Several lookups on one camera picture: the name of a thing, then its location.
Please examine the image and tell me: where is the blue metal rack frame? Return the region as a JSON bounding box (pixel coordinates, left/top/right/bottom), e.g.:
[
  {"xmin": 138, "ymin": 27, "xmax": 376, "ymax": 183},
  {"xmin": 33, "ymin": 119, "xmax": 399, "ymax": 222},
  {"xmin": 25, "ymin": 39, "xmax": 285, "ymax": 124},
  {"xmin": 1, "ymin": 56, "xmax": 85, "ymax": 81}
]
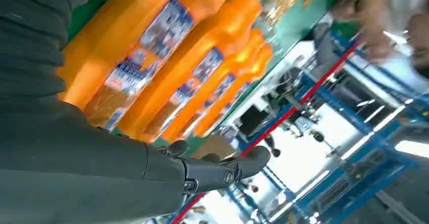
[{"xmin": 221, "ymin": 28, "xmax": 429, "ymax": 224}]

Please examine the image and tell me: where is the brown cardboard carton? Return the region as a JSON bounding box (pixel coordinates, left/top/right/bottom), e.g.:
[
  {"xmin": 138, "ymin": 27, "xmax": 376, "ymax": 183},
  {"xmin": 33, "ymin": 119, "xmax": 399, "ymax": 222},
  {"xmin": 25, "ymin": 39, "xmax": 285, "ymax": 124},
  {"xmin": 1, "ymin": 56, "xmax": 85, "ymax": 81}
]
[{"xmin": 190, "ymin": 135, "xmax": 237, "ymax": 161}]

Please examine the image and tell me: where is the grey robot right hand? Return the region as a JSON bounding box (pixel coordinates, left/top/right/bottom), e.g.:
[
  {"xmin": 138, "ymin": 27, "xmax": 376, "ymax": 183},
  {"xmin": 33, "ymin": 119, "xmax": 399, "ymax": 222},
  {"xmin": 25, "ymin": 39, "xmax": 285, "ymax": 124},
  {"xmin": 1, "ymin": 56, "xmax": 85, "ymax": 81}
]
[{"xmin": 0, "ymin": 97, "xmax": 272, "ymax": 224}]

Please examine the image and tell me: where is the red bar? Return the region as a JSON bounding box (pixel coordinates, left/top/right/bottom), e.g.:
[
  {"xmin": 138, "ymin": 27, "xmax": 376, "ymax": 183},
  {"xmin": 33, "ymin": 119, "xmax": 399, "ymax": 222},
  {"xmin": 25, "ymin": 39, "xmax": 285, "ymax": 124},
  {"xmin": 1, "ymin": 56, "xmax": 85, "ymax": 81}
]
[{"xmin": 170, "ymin": 38, "xmax": 364, "ymax": 224}]

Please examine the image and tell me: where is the person's right hand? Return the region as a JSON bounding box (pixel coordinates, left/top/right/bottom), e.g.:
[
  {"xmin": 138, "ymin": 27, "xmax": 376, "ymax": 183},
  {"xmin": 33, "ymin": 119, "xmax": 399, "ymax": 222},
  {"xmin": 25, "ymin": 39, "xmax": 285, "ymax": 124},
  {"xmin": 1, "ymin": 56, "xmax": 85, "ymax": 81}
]
[{"xmin": 330, "ymin": 0, "xmax": 397, "ymax": 63}]

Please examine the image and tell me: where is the person in white shirt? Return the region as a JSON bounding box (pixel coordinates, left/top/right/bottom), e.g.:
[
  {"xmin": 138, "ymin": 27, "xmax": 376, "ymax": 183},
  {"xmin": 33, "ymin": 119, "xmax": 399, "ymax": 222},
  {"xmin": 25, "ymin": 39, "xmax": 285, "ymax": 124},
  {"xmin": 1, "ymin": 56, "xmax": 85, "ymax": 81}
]
[{"xmin": 330, "ymin": 0, "xmax": 429, "ymax": 79}]

